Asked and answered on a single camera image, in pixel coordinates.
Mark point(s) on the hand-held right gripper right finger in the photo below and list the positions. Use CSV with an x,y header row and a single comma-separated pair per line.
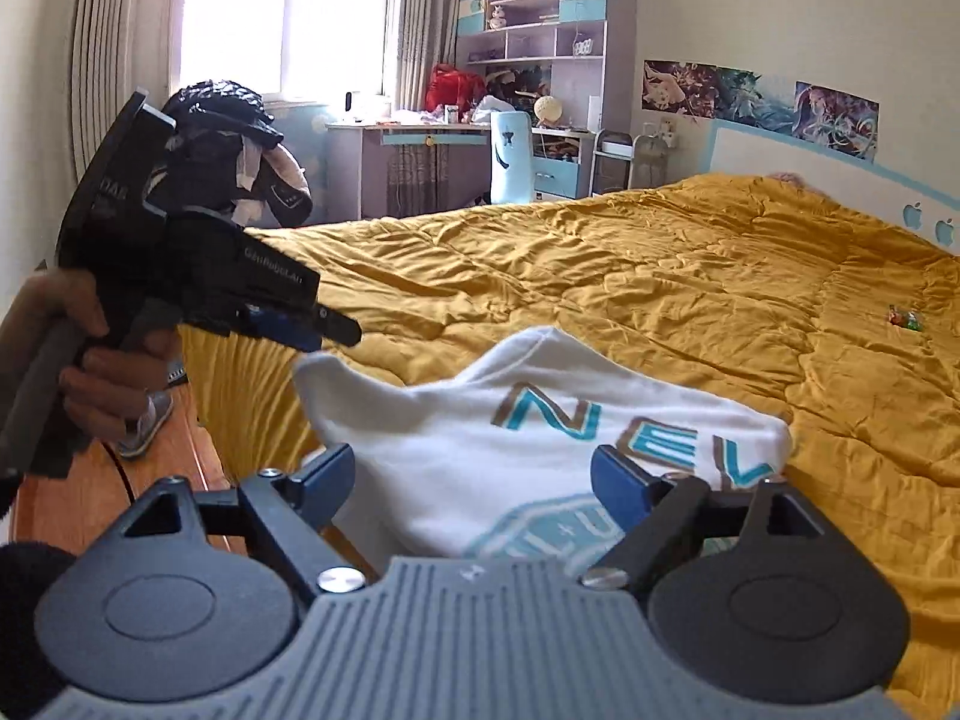
x,y
615,480

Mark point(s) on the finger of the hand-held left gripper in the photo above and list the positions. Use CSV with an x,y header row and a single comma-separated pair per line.
x,y
281,328

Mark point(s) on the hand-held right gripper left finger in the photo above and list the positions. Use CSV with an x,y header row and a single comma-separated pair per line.
x,y
330,472

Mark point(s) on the white printed t-shirt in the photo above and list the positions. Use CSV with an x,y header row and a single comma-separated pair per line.
x,y
450,450

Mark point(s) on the pile of dark clothes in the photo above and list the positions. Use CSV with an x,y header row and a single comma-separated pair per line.
x,y
225,135

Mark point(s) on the person's left hand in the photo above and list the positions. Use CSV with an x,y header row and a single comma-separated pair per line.
x,y
112,390

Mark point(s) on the grey slipper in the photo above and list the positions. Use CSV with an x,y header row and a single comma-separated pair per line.
x,y
146,424

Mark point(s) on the mustard yellow quilt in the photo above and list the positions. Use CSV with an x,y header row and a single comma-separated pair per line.
x,y
600,270

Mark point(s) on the beige curtain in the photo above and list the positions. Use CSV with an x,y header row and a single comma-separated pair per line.
x,y
420,22
120,37

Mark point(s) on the window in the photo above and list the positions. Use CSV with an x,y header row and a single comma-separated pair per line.
x,y
285,15

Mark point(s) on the light blue desk chair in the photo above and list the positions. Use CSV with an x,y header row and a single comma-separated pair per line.
x,y
514,161

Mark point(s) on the red bag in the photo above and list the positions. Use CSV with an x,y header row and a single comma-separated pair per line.
x,y
454,88

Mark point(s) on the white plastic bag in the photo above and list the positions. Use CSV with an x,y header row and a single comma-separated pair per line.
x,y
489,109

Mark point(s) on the grey rolling cart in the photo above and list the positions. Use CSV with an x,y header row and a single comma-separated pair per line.
x,y
622,161

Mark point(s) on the green candy wrapper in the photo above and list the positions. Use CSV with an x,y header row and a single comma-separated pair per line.
x,y
904,317

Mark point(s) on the black fuzzy cloth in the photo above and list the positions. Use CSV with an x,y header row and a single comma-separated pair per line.
x,y
22,600

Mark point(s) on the round globe lamp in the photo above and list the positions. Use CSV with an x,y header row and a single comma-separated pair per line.
x,y
549,110

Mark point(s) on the pink plush pillow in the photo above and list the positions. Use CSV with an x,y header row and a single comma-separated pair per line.
x,y
785,178

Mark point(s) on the white and blue headboard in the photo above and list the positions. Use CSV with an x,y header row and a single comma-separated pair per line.
x,y
787,157

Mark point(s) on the small figurine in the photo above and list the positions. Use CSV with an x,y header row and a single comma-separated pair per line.
x,y
500,17

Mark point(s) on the lilac and blue shelf unit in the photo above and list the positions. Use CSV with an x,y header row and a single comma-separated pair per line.
x,y
592,15

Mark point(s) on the wooden bed frame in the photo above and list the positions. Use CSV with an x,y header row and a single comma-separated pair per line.
x,y
97,499

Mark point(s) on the wall outlet with plugs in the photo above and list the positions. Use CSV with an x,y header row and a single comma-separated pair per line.
x,y
668,130

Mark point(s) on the wall poster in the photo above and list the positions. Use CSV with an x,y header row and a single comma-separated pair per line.
x,y
682,88
759,101
836,120

